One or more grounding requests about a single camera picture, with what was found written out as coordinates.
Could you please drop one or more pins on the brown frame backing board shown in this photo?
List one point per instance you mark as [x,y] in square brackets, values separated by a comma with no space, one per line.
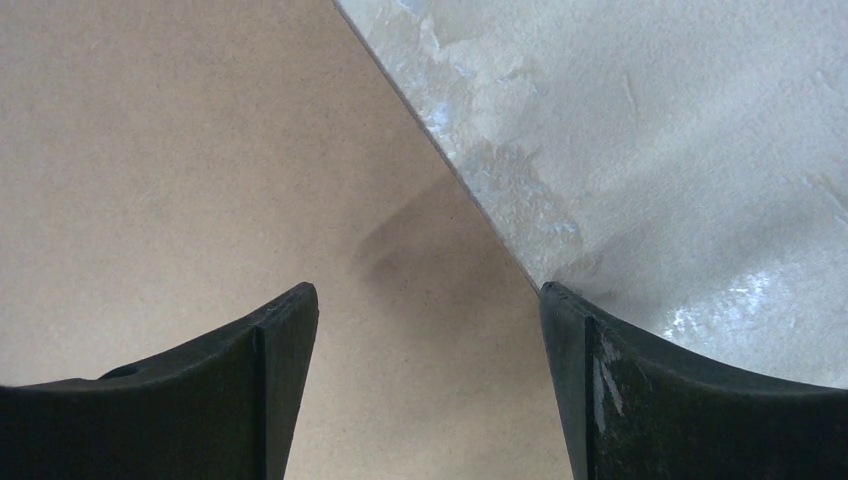
[169,166]

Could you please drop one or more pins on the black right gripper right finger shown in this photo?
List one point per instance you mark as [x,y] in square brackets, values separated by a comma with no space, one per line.
[633,405]

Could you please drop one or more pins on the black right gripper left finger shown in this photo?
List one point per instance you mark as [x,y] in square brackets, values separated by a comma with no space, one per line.
[223,405]

